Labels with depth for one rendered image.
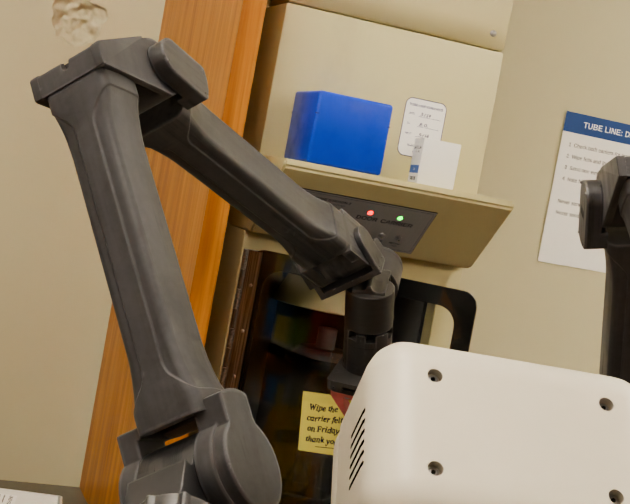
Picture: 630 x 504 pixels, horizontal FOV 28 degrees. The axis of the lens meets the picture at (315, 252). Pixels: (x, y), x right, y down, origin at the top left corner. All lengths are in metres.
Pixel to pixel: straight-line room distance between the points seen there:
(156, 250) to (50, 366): 1.06
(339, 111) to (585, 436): 0.77
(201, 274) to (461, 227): 0.36
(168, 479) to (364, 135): 0.73
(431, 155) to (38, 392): 0.79
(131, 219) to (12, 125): 1.01
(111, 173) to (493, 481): 0.41
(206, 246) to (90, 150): 0.51
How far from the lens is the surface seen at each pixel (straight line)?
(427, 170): 1.63
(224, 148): 1.22
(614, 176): 1.21
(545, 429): 0.87
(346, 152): 1.56
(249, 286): 1.63
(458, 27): 1.74
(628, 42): 2.38
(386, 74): 1.70
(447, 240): 1.68
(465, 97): 1.74
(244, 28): 1.54
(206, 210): 1.53
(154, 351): 0.99
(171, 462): 0.97
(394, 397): 0.85
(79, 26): 2.03
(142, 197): 1.04
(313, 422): 1.61
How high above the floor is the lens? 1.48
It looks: 3 degrees down
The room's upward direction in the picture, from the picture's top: 10 degrees clockwise
